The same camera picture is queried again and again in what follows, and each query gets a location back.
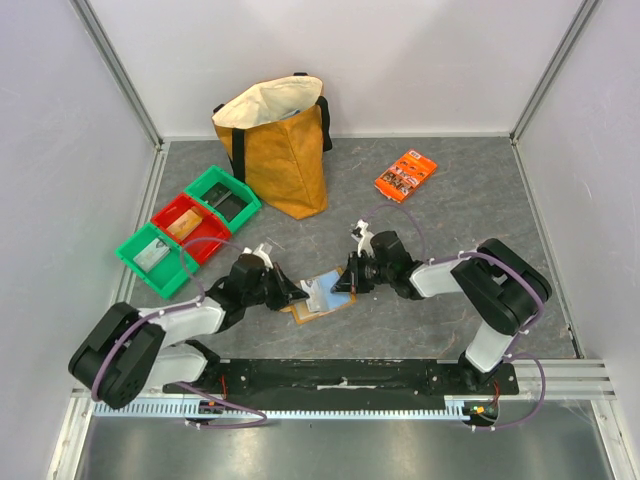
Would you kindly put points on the slotted cable duct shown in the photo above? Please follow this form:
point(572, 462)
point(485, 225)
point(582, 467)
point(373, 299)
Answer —
point(194, 408)

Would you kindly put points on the green bin near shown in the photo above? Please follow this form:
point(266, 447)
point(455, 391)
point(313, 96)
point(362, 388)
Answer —
point(170, 274)

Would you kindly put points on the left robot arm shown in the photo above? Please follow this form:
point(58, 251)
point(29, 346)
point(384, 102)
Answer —
point(130, 350)

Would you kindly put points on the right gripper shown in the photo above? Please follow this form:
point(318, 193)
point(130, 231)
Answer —
point(356, 273)

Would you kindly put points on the green bin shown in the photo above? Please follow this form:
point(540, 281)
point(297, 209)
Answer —
point(215, 175)
point(170, 274)

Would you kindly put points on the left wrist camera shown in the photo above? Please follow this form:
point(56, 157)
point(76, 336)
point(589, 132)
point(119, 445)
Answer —
point(262, 251)

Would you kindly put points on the red bin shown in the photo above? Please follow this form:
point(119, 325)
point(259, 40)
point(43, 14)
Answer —
point(204, 241)

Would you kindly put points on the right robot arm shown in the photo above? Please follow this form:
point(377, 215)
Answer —
point(506, 291)

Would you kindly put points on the orange screw box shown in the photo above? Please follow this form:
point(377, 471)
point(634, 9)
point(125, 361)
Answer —
point(405, 176)

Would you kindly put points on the black card in bin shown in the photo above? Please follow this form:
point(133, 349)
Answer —
point(224, 201)

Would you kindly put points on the grey card in bin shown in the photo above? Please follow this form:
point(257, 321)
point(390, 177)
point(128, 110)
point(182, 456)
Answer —
point(151, 254)

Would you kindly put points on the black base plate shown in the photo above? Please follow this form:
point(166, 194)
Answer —
point(252, 376)

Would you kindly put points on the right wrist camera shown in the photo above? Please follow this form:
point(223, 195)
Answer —
point(361, 234)

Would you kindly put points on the green bin far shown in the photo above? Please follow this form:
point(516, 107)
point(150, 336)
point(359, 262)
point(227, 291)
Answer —
point(215, 175)

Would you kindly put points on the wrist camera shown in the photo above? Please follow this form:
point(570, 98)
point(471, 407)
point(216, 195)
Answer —
point(262, 251)
point(361, 234)

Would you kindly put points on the grey white card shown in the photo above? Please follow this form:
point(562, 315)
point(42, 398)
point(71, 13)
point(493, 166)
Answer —
point(318, 301)

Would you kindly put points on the brown paper tote bag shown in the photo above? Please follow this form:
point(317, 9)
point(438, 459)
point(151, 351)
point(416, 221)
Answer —
point(275, 134)

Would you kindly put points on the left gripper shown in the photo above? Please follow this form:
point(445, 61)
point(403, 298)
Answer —
point(286, 290)

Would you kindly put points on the yellow leather card holder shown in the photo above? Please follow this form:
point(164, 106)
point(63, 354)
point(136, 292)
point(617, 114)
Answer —
point(337, 301)

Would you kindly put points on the tan card in bin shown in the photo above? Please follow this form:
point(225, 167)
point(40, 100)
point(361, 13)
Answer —
point(185, 224)

